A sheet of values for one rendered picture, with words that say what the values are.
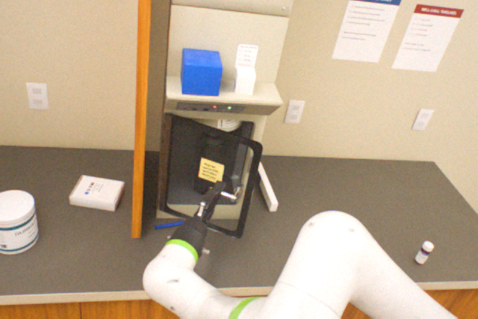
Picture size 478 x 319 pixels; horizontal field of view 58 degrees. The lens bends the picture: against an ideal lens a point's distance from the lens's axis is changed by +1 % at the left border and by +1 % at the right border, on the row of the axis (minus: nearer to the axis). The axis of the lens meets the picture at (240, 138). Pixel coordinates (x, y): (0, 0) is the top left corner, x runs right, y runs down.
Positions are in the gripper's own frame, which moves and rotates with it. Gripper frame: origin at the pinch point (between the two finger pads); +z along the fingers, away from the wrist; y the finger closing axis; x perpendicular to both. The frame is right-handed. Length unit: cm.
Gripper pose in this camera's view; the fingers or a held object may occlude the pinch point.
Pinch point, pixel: (216, 191)
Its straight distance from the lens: 131.9
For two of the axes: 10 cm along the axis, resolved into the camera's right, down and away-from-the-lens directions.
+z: 3.0, -5.0, 8.1
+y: 1.6, -8.2, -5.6
